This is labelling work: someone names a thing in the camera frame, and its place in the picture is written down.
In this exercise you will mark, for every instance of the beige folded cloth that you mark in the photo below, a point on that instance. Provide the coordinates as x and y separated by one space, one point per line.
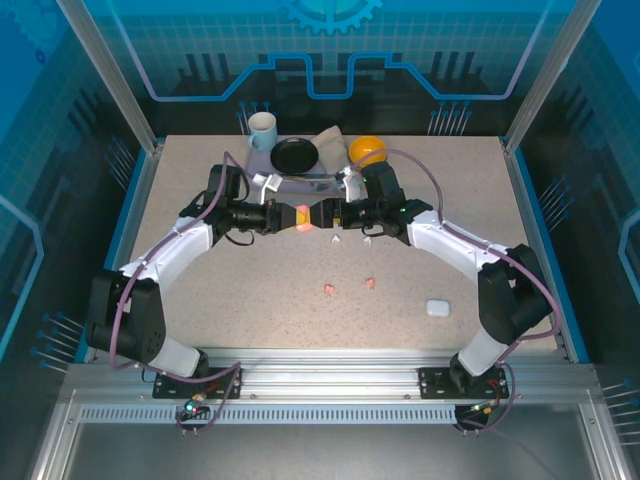
332 147

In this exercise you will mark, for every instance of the orange bowl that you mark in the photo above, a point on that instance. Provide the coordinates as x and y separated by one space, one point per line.
367 147

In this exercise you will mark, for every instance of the dark blue table knife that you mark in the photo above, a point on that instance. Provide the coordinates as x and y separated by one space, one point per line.
305 176

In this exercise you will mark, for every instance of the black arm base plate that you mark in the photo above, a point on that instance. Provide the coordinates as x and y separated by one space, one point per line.
165 390
430 385

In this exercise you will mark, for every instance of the purple plastic tray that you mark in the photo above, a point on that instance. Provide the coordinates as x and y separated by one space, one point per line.
260 160

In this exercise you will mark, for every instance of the grey metal lower panel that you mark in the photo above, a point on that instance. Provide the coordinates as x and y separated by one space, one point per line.
325 450

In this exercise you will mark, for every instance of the black round plate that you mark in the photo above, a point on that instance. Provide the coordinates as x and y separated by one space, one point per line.
294 155

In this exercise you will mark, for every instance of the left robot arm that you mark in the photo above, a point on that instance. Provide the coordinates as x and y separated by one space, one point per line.
170 250

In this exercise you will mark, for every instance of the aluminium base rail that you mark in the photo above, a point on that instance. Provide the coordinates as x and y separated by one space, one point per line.
325 375

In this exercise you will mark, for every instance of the small LED circuit board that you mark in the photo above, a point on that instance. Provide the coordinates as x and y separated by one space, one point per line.
480 407
192 407

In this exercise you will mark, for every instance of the light blue mug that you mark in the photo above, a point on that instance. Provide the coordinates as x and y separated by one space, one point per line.
265 140

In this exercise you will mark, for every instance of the aluminium frame post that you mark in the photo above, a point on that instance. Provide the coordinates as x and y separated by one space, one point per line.
116 80
545 80

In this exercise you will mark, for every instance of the aluminium side rail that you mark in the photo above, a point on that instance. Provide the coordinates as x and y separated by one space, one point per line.
135 200
525 200

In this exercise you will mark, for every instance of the pink scrap piece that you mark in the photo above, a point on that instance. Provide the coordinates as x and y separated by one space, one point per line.
370 284
328 289

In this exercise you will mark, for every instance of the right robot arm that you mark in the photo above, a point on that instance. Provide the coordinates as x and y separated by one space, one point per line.
450 240

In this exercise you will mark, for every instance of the white earbud charging case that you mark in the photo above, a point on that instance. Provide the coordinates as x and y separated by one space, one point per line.
438 307

